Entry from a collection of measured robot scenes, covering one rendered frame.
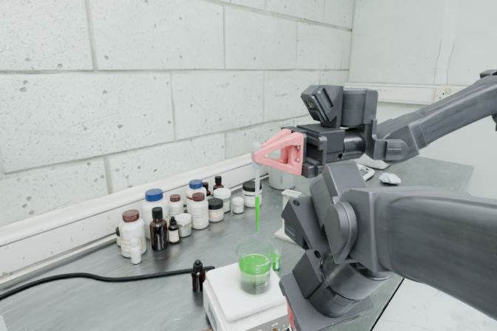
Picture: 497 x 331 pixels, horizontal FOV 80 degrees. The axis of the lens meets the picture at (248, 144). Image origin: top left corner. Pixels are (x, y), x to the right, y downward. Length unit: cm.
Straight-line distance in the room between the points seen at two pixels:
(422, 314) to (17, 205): 89
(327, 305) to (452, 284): 20
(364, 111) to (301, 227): 25
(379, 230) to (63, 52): 77
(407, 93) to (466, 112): 116
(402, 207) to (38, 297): 73
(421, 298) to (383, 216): 55
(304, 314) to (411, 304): 39
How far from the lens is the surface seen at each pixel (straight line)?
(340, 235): 25
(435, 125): 59
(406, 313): 72
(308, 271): 37
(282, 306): 57
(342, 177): 34
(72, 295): 78
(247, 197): 102
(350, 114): 52
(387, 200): 22
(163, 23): 97
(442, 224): 20
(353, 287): 33
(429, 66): 179
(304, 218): 38
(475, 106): 63
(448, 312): 76
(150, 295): 72
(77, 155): 88
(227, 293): 56
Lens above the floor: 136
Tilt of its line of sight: 14 degrees down
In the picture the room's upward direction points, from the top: straight up
